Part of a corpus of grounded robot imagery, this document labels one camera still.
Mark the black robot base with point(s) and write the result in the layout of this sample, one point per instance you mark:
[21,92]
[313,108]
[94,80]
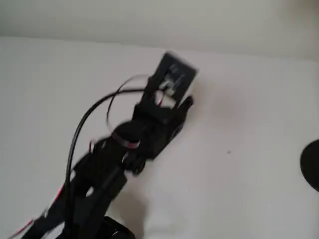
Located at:
[119,227]

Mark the round black object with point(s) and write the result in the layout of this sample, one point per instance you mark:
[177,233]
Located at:
[311,165]

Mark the black camera circuit board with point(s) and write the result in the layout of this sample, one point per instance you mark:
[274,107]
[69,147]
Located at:
[175,74]

